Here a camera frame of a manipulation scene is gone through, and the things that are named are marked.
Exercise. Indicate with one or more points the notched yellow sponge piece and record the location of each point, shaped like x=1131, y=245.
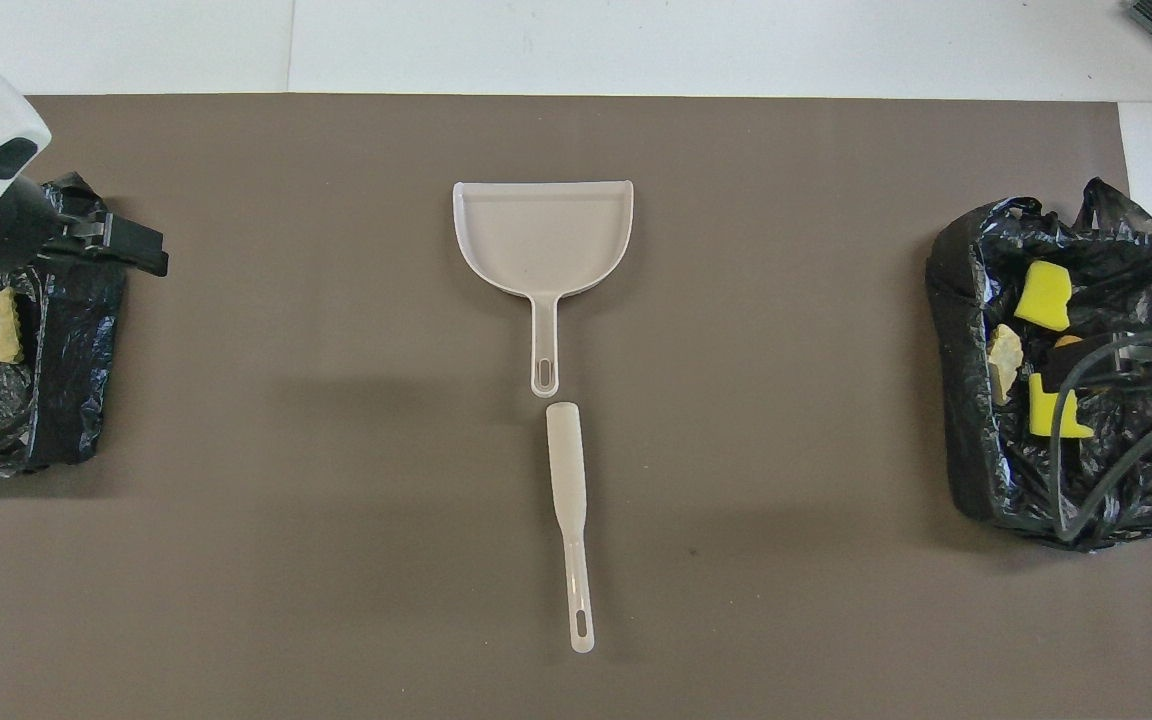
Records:
x=1044, y=415

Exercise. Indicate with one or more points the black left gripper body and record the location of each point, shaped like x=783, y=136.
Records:
x=21, y=235

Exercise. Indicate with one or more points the black bag-lined bin, boxy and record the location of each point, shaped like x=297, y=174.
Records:
x=66, y=380

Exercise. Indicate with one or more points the black bag-lined bin, crumpled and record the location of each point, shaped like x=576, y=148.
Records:
x=966, y=450

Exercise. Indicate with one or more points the brown paper table mat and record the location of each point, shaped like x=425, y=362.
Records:
x=336, y=500

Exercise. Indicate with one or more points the yellow sponge with green pad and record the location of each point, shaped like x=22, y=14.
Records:
x=1044, y=295

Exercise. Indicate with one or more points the beige plastic dustpan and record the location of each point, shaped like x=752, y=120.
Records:
x=541, y=235

